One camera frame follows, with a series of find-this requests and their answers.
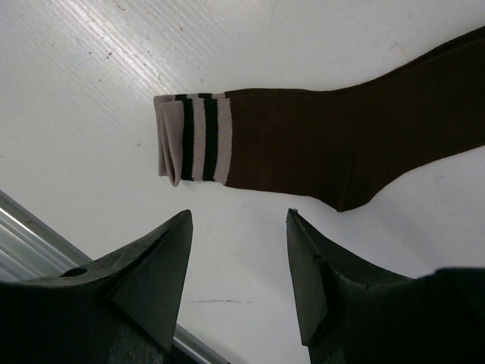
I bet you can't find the aluminium frame rail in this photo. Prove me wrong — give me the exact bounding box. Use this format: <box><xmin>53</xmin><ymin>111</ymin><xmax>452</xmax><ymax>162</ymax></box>
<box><xmin>1</xmin><ymin>195</ymin><xmax>224</xmax><ymax>363</ymax></box>

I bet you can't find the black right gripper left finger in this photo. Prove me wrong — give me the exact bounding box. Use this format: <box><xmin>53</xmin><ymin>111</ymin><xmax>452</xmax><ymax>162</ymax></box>
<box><xmin>1</xmin><ymin>210</ymin><xmax>192</xmax><ymax>363</ymax></box>

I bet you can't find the brown striped sock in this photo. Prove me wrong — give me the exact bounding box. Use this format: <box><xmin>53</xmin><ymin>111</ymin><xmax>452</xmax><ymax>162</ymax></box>
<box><xmin>154</xmin><ymin>28</ymin><xmax>484</xmax><ymax>212</ymax></box>

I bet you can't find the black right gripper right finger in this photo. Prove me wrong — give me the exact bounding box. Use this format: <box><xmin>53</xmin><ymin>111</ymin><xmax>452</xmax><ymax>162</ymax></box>
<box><xmin>286</xmin><ymin>209</ymin><xmax>484</xmax><ymax>363</ymax></box>

